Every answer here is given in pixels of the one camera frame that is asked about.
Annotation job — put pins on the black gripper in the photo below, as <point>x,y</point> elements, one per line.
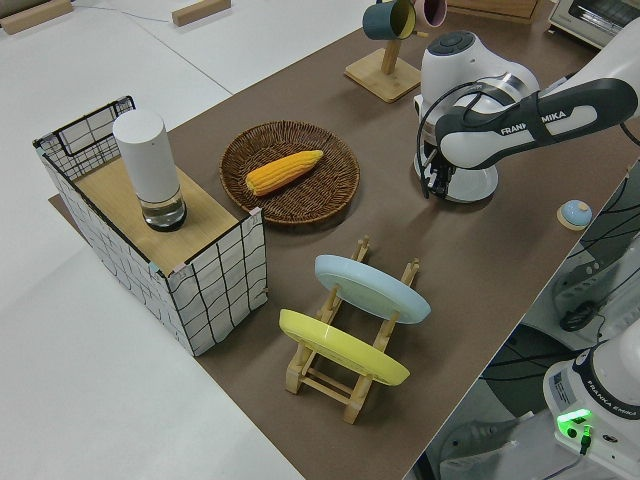
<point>442,164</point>

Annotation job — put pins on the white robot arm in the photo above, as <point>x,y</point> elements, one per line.
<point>500,65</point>

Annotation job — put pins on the light blue plate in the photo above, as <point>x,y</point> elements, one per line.
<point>370,290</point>

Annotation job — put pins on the yellow plate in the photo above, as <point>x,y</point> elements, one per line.
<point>345,350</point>

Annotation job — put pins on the brown table mat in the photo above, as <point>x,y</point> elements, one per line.
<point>450,275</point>

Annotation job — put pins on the wooden mug tree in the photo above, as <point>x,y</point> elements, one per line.
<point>382,80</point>

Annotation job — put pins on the brown wicker basket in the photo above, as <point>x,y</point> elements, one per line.
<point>310,200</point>

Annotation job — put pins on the yellow corn cob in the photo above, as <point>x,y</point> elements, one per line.
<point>282,172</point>

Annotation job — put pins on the pink mug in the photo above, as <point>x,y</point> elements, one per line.
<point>432,10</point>

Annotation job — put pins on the blue mug yellow inside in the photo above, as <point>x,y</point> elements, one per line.
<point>380,20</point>

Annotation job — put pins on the light wooden box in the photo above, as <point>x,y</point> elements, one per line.
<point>500,10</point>

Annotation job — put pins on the cream white toaster oven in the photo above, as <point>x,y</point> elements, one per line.
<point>590,20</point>

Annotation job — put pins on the wooden dish rack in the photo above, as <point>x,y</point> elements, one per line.
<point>325,387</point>

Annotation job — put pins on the white black grid box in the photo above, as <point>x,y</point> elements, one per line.
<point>220,295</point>

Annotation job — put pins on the white cylinder clear base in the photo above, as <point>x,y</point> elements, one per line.
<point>147,155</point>

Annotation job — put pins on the wooden rectangular block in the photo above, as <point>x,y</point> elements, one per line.
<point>200,12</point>
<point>35,15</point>

